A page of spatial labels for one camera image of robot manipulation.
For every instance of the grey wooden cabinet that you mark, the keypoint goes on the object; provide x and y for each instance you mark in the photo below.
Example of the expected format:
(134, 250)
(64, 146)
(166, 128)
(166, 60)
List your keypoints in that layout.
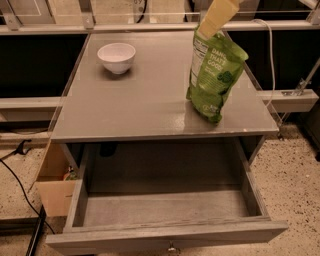
(149, 101)

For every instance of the open grey top drawer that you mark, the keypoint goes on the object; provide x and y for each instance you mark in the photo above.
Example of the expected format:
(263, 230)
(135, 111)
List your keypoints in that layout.
(146, 195)

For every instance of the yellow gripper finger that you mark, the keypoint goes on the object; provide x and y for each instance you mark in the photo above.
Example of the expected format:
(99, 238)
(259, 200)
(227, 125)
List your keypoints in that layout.
(219, 13)

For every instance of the metal drawer knob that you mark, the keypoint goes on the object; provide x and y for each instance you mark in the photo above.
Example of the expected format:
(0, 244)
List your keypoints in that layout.
(172, 250)

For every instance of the green rice chip bag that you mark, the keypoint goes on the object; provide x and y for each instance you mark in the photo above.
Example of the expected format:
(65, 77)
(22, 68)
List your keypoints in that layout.
(217, 64)

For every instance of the colourful item in box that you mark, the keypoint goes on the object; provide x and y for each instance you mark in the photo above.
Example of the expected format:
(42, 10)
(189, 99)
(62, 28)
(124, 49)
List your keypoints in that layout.
(70, 174)

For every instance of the white ceramic bowl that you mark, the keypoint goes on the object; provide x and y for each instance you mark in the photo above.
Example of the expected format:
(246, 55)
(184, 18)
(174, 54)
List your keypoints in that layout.
(117, 57)

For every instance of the metal frame railing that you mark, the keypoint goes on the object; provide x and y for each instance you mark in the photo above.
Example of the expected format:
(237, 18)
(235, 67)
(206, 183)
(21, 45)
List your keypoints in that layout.
(93, 16)

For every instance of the cardboard box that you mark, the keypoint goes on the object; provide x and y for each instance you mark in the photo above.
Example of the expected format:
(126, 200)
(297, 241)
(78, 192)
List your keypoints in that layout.
(54, 189)

